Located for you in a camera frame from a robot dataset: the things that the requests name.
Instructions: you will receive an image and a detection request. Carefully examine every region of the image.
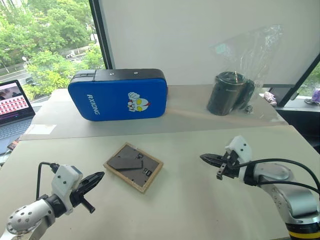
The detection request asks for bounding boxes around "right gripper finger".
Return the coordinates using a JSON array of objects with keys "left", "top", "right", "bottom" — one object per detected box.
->
[
  {"left": 199, "top": 153, "right": 227, "bottom": 162},
  {"left": 202, "top": 158, "right": 225, "bottom": 169}
]

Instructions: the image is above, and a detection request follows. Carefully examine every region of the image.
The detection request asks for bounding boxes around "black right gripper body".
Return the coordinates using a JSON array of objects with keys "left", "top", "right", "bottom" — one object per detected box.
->
[{"left": 215, "top": 150, "right": 243, "bottom": 181}]

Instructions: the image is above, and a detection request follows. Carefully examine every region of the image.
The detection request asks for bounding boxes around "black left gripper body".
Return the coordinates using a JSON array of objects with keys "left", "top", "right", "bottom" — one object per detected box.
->
[{"left": 69, "top": 181, "right": 96, "bottom": 214}]

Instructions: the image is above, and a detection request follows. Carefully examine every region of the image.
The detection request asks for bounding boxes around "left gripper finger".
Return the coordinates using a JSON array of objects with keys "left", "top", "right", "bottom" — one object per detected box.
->
[
  {"left": 79, "top": 175, "right": 105, "bottom": 197},
  {"left": 81, "top": 171, "right": 106, "bottom": 186}
]

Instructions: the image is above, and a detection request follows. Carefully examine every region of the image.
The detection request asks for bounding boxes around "laptop computer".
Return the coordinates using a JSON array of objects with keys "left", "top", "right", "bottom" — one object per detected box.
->
[{"left": 0, "top": 79, "right": 37, "bottom": 156}]

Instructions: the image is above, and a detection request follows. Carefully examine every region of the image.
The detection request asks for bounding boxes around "black cylindrical container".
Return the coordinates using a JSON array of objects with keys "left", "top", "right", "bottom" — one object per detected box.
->
[{"left": 206, "top": 71, "right": 256, "bottom": 117}]

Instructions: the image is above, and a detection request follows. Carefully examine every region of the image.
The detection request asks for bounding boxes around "blue cartoon print case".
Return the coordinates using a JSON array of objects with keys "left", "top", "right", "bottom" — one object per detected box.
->
[{"left": 67, "top": 68, "right": 169, "bottom": 123}]

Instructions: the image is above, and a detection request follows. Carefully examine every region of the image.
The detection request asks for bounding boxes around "pink small object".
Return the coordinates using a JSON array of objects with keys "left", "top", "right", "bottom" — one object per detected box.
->
[{"left": 263, "top": 91, "right": 279, "bottom": 108}]

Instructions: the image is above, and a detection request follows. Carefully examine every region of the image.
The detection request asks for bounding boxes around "purple small object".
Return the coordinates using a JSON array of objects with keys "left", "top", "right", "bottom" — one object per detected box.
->
[{"left": 304, "top": 88, "right": 320, "bottom": 105}]

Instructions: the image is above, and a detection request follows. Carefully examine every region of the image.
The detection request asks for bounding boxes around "black cylinder in plastic bag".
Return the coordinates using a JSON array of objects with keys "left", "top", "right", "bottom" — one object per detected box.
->
[{"left": 207, "top": 23, "right": 286, "bottom": 119}]

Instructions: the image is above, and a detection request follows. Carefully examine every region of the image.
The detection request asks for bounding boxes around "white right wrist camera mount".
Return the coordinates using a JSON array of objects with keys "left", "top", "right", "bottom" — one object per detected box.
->
[{"left": 224, "top": 135, "right": 253, "bottom": 181}]

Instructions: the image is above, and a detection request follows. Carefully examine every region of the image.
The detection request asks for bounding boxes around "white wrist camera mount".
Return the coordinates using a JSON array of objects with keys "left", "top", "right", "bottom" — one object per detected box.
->
[
  {"left": 224, "top": 135, "right": 253, "bottom": 181},
  {"left": 50, "top": 164, "right": 84, "bottom": 216}
]

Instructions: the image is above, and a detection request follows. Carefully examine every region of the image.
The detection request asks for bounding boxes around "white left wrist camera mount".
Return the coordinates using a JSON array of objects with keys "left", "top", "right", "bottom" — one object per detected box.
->
[{"left": 50, "top": 164, "right": 84, "bottom": 216}]

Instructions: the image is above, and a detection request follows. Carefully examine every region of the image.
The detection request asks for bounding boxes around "wooden picture frame back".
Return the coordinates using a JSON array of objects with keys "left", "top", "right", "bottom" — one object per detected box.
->
[{"left": 103, "top": 141, "right": 165, "bottom": 195}]

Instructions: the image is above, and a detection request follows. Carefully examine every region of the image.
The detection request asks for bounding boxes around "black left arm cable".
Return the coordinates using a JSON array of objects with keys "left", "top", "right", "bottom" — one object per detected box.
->
[{"left": 35, "top": 161, "right": 60, "bottom": 201}]

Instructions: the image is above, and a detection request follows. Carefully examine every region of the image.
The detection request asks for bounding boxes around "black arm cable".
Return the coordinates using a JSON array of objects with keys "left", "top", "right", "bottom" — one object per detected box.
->
[
  {"left": 35, "top": 161, "right": 60, "bottom": 201},
  {"left": 234, "top": 158, "right": 320, "bottom": 196}
]

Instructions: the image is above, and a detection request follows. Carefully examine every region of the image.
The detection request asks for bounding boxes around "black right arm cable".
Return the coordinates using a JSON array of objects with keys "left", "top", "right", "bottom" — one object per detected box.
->
[{"left": 234, "top": 158, "right": 320, "bottom": 196}]

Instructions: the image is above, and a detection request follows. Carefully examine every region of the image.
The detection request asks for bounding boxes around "black window frame post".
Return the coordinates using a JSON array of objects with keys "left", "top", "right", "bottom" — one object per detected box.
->
[{"left": 88, "top": 0, "right": 116, "bottom": 71}]

